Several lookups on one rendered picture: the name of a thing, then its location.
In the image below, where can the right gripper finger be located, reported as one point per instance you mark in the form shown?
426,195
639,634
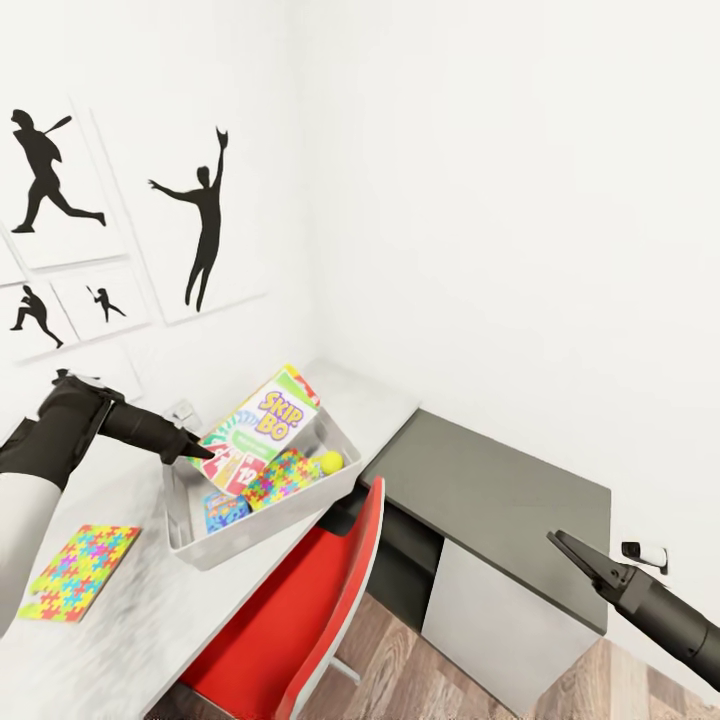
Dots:
615,574
595,579

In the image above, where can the jigsaw puzzle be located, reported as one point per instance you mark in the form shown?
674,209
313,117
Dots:
78,573
285,475

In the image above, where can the toy box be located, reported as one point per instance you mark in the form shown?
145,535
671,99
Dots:
186,486

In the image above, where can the board game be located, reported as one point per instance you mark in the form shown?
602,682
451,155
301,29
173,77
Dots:
220,510
249,438
316,462

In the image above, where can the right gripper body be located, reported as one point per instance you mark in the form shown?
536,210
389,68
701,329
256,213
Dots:
669,621

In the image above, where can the tennis ball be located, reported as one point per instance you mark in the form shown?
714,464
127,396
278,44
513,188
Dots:
331,462

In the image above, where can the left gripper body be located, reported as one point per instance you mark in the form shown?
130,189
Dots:
154,433

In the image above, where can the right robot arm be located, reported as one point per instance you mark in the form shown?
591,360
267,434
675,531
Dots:
642,594

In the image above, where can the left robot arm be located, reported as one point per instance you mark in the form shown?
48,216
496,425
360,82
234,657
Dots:
37,457

